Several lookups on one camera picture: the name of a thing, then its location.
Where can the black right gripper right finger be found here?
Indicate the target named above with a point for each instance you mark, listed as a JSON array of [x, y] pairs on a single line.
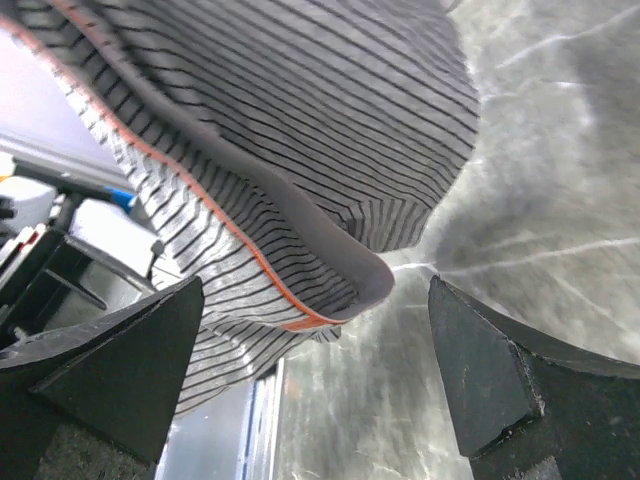
[[525, 405]]

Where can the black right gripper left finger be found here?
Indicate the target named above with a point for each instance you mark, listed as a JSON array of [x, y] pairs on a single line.
[[96, 400]]

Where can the grey striped boxer underwear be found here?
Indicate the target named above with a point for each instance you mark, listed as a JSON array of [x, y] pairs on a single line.
[[278, 148]]

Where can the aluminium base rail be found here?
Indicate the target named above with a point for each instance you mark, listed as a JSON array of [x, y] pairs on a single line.
[[234, 436]]

